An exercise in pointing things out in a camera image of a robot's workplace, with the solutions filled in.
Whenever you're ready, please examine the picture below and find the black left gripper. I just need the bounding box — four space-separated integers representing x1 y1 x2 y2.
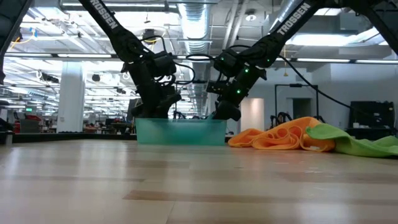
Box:
127 60 183 119

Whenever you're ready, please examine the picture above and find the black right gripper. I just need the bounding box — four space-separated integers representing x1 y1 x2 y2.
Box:
212 64 268 122

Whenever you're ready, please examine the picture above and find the orange microfiber towel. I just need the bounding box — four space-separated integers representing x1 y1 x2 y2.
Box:
228 116 336 152

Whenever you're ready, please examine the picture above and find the green microfiber towel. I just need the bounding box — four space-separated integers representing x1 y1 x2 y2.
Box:
306 123 398 158

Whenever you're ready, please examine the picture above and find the white door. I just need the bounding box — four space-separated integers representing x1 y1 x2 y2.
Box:
239 98 265 131

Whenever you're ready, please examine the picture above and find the white building pillar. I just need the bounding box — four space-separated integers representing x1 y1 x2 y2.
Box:
57 61 85 133

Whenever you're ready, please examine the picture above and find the long ceiling light bar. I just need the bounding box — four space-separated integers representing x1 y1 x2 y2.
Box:
4 52 398 65

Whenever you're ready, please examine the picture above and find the red background equipment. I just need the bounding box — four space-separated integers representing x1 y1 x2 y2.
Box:
14 113 42 134

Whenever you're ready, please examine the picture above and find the black storage cabinet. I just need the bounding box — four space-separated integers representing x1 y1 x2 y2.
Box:
345 101 396 140

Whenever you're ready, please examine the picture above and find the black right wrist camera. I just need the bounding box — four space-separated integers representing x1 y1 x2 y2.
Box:
206 80 233 96

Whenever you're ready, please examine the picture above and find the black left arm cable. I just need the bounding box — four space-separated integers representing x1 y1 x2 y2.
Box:
139 34 197 86

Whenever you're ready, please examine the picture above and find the black background rig frame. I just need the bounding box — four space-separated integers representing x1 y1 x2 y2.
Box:
275 83 320 124

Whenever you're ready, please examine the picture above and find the silver ventilation duct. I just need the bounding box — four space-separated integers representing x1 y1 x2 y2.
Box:
177 2 213 57

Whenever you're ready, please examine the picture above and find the black metal table frame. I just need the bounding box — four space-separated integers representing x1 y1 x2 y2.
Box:
0 132 137 144

